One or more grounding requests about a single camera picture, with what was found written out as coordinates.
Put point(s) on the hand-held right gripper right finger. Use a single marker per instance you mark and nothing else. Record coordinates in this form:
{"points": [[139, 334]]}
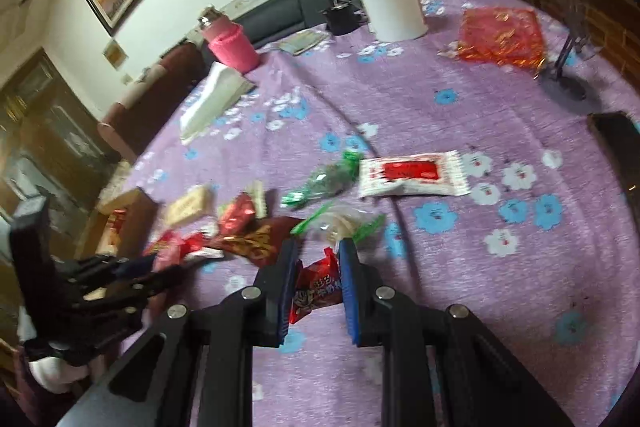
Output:
{"points": [[349, 299]]}

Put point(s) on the small framed wall notice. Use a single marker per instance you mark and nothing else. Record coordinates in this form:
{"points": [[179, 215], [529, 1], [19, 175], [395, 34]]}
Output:
{"points": [[115, 54]]}

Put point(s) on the clear green candy packet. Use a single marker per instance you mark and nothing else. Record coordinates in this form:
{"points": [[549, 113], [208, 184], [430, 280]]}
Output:
{"points": [[325, 182]]}

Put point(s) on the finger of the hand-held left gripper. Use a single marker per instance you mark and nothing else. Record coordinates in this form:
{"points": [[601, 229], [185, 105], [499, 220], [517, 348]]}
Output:
{"points": [[145, 287], [115, 268]]}

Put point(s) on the stack of papers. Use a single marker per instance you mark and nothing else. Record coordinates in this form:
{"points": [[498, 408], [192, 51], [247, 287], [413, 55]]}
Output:
{"points": [[215, 99]]}

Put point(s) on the clear packet with green ends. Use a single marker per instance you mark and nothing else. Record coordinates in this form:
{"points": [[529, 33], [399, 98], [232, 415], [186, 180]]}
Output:
{"points": [[335, 224]]}

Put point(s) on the green and white snack packet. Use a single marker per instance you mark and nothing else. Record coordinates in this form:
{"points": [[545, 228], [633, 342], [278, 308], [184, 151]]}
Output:
{"points": [[258, 199]]}

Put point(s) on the dark red shiny packet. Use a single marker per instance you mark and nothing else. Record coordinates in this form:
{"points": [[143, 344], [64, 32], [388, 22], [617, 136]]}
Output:
{"points": [[237, 213]]}

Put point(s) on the purple floral tablecloth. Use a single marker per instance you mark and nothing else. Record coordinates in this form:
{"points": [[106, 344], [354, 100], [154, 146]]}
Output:
{"points": [[450, 132]]}

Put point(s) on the red snack packet black label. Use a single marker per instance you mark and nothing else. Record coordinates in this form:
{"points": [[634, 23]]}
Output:
{"points": [[315, 289]]}

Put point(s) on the shallow cardboard box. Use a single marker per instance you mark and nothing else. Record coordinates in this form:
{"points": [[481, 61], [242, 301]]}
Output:
{"points": [[137, 214]]}

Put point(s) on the small black cup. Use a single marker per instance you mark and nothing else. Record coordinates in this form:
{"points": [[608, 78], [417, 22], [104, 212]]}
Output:
{"points": [[340, 17]]}

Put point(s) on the brown armchair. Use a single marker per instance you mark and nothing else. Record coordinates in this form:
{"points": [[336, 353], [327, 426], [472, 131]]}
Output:
{"points": [[150, 107]]}

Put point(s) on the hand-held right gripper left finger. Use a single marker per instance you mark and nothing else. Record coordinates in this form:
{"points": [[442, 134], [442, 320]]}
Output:
{"points": [[289, 289]]}

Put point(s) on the printed booklet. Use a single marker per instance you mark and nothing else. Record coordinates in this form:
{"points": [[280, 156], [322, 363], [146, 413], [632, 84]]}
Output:
{"points": [[302, 42]]}

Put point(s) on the thermos bottle with pink sleeve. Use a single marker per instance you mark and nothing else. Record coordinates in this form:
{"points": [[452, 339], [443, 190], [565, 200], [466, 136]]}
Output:
{"points": [[232, 47]]}

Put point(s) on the black desk stand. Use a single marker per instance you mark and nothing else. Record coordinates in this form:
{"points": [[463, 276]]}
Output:
{"points": [[565, 84]]}

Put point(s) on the wooden cabinet with glass doors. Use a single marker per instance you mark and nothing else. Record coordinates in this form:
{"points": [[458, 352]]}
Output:
{"points": [[45, 132]]}

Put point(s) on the white plastic jar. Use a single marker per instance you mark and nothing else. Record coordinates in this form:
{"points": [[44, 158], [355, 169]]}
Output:
{"points": [[392, 7]]}

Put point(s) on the yellow biscuit packet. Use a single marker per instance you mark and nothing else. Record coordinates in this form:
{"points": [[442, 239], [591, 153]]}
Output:
{"points": [[187, 206]]}

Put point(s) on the red shiny foil bag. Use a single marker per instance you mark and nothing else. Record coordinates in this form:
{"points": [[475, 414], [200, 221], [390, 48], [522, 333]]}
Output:
{"points": [[502, 34]]}

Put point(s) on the dark red gold-print pyramid packet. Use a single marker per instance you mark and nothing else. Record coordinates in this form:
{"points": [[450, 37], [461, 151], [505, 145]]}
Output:
{"points": [[257, 242]]}

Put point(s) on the white snack packet red label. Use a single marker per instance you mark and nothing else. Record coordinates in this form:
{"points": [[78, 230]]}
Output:
{"points": [[415, 174]]}

